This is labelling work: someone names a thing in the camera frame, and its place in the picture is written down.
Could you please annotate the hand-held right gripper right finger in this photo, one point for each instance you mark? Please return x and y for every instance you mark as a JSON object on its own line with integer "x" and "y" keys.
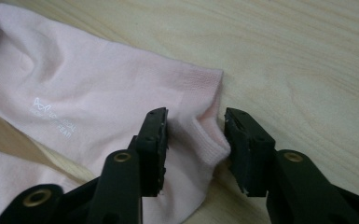
{"x": 248, "y": 155}

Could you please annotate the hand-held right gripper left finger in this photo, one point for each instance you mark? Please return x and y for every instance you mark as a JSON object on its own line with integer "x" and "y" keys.
{"x": 152, "y": 155}

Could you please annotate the pink sock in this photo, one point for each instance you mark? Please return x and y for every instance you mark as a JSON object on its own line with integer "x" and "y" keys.
{"x": 6, "y": 180}
{"x": 112, "y": 93}

